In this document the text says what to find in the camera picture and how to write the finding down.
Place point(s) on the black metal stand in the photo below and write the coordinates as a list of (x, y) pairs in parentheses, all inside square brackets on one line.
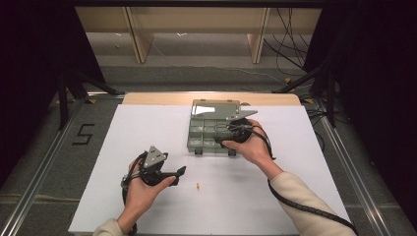
[(62, 98), (331, 98)]

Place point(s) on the small yellow screw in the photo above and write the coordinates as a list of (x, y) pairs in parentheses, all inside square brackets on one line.
[(198, 186)]

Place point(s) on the person's right hand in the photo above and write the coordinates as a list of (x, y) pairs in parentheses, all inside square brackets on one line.
[(255, 147)]

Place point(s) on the person's left hand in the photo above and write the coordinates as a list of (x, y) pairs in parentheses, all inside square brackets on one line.
[(141, 196)]

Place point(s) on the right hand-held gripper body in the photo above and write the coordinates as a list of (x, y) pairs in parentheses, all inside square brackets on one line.
[(237, 131)]

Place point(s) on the white table cover sheet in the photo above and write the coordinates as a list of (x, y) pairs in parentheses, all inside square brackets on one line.
[(213, 209)]

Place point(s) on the aluminium floor rail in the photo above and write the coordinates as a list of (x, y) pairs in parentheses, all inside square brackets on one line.
[(357, 183), (36, 183)]

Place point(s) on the beige wooden bench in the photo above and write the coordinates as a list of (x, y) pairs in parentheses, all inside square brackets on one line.
[(196, 19)]

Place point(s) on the grey translucent compartment box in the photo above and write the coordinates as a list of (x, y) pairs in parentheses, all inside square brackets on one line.
[(201, 134)]

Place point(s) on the black curtain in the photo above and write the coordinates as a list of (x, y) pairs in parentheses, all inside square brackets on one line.
[(29, 65), (377, 82)]

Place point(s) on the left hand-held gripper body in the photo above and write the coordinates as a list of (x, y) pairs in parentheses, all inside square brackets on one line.
[(152, 164)]

